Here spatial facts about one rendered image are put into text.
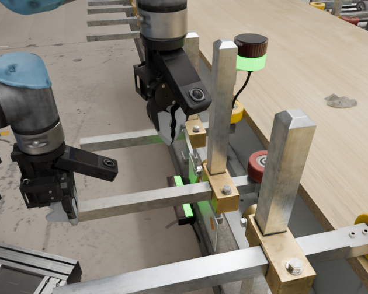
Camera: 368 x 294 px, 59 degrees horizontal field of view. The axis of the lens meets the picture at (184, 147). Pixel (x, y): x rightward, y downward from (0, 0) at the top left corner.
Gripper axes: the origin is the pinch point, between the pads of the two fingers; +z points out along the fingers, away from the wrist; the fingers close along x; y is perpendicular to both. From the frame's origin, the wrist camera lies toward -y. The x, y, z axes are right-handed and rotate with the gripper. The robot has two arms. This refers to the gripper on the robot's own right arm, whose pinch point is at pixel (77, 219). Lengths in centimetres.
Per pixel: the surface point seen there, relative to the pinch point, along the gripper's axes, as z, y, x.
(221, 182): -4.7, -31.2, 0.8
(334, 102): -9, -71, -19
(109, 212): -2.0, -6.8, 1.5
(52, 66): 82, 51, -295
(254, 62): -31.1, -35.8, -1.0
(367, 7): -1, -178, -140
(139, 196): -3.6, -13.4, -0.2
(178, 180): 12.2, -25.9, -19.9
